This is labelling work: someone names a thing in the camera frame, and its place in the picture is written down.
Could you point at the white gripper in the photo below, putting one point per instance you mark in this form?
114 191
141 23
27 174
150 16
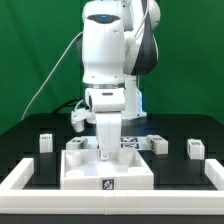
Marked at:
108 128

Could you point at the white square tabletop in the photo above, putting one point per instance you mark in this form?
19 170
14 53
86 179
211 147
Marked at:
85 170

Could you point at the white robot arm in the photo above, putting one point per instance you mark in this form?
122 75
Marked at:
118 45

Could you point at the fiducial marker sheet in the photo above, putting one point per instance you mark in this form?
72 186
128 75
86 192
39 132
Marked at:
128 142

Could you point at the white U-shaped fence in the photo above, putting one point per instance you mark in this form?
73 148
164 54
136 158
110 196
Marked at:
15 199

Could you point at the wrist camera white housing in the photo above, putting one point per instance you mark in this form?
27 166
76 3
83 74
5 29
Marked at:
79 116

